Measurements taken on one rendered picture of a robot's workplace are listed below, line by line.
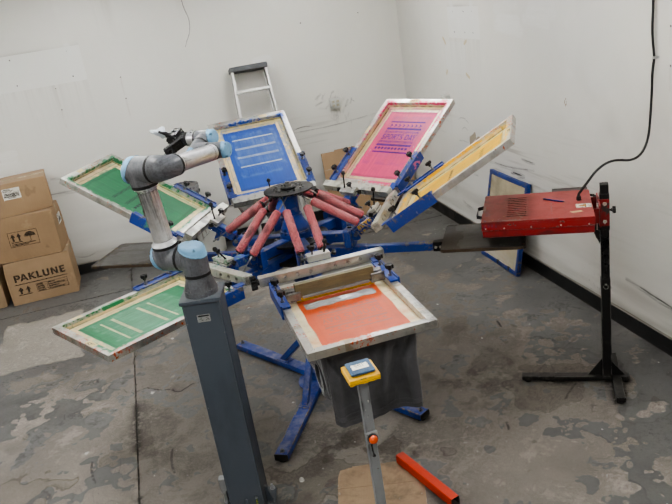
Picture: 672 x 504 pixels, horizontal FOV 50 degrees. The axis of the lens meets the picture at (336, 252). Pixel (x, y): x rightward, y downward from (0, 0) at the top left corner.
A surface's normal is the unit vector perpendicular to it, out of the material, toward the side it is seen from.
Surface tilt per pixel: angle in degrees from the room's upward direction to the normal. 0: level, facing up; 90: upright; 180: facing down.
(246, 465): 90
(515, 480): 0
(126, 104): 90
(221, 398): 90
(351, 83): 90
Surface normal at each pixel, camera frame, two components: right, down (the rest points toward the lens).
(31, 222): 0.21, 0.30
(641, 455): -0.15, -0.93
